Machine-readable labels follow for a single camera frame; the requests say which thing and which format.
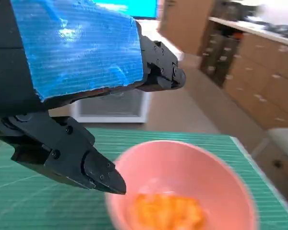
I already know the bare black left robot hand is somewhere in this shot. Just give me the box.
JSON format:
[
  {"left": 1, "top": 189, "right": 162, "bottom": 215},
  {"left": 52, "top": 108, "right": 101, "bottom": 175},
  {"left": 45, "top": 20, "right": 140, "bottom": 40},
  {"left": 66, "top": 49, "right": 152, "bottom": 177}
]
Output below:
[{"left": 0, "top": 0, "right": 187, "bottom": 195}]

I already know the pink bowl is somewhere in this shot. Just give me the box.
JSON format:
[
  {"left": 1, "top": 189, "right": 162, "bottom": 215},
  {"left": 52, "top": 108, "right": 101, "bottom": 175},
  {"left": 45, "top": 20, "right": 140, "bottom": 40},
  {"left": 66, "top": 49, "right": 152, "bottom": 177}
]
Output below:
[{"left": 105, "top": 140, "right": 258, "bottom": 230}]

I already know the ridged orange toy bread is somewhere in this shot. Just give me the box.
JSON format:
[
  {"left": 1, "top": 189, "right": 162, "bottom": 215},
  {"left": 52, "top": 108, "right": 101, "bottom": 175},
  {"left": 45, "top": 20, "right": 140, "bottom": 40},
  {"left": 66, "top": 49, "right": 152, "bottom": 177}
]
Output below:
[{"left": 132, "top": 193, "right": 206, "bottom": 230}]

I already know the narrow white mesh cabinet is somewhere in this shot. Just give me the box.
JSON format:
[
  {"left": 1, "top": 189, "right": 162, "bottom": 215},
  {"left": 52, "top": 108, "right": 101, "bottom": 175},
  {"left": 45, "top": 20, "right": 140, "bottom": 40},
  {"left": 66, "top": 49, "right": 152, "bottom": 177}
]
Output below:
[{"left": 71, "top": 89, "right": 151, "bottom": 124}]

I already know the blue screen monitor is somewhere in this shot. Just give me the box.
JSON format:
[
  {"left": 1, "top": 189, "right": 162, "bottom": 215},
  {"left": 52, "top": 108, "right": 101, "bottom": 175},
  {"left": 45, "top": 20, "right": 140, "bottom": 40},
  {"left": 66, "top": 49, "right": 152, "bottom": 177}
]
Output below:
[{"left": 96, "top": 0, "right": 158, "bottom": 20}]

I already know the brown wooden panel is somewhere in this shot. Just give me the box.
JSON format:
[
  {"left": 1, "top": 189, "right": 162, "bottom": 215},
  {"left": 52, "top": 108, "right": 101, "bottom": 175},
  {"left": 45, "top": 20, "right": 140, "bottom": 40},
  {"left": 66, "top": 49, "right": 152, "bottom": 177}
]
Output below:
[{"left": 157, "top": 0, "right": 216, "bottom": 56}]

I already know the dark parts shelf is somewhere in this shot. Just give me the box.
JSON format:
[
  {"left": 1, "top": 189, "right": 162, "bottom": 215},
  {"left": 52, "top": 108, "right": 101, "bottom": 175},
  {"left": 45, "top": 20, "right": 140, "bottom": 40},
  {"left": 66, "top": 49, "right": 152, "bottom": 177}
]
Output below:
[{"left": 199, "top": 21, "right": 245, "bottom": 87}]

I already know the green cutting mat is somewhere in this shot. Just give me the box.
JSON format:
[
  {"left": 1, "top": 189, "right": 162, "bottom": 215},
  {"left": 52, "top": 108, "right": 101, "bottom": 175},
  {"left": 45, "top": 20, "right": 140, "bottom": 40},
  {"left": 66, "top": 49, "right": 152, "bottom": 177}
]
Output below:
[{"left": 0, "top": 128, "right": 288, "bottom": 230}]

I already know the wooden drawer cabinet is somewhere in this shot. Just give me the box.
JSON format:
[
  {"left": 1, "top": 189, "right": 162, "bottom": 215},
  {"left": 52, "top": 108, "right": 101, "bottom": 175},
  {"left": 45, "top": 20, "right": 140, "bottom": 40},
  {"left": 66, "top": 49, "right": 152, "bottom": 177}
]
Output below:
[{"left": 208, "top": 16, "right": 288, "bottom": 131}]

